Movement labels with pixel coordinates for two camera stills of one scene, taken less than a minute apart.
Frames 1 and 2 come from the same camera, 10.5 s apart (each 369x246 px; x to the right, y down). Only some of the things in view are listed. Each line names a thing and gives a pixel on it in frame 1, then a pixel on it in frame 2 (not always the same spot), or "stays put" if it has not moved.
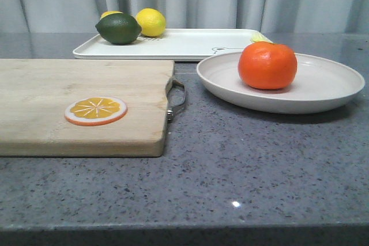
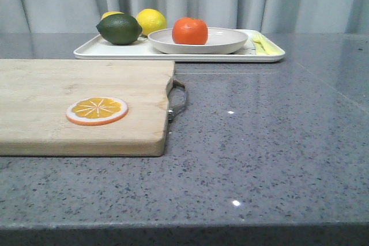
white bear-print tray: (173, 45) stays put
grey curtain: (279, 1) stays put
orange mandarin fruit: (267, 65) to (189, 31)
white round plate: (320, 82) to (220, 41)
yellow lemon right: (152, 21) stays put
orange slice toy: (95, 110) stays put
